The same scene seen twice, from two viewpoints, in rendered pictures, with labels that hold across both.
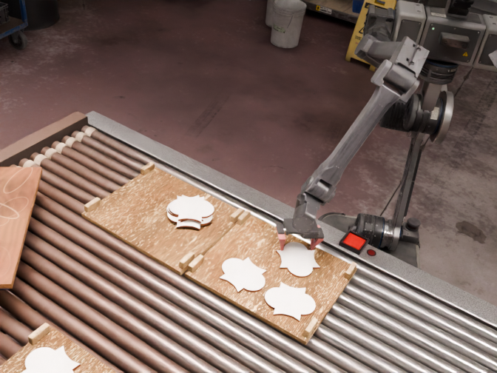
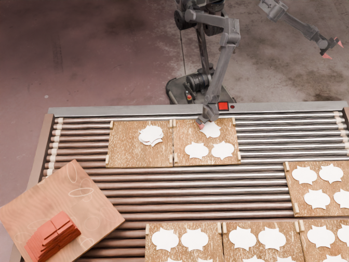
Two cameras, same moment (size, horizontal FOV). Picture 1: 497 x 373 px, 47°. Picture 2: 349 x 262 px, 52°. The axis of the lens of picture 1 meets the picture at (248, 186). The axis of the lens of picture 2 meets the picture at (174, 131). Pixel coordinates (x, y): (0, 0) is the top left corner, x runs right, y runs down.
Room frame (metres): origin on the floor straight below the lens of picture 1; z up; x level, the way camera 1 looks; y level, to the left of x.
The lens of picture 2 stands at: (0.19, 0.66, 2.86)
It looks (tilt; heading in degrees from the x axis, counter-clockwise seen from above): 55 degrees down; 332
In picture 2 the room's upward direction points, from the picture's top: 2 degrees counter-clockwise
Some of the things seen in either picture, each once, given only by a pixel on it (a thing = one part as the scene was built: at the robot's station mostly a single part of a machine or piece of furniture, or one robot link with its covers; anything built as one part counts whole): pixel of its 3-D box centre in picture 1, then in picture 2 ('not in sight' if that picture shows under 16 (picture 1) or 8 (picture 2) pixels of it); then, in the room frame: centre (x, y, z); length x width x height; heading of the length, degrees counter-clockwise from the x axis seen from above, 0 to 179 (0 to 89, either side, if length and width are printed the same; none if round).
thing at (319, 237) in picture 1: (309, 237); not in sight; (1.34, -0.21, 0.99); 0.07 x 0.07 x 0.09; 12
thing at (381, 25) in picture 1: (377, 35); (189, 5); (1.89, -0.37, 1.45); 0.09 x 0.08 x 0.12; 85
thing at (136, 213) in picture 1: (165, 214); (140, 143); (1.43, 0.26, 0.93); 0.41 x 0.35 x 0.02; 61
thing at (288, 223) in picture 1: (302, 220); (206, 113); (1.34, -0.18, 1.06); 0.10 x 0.07 x 0.07; 102
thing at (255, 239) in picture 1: (273, 271); (205, 141); (1.24, -0.11, 0.93); 0.41 x 0.35 x 0.02; 63
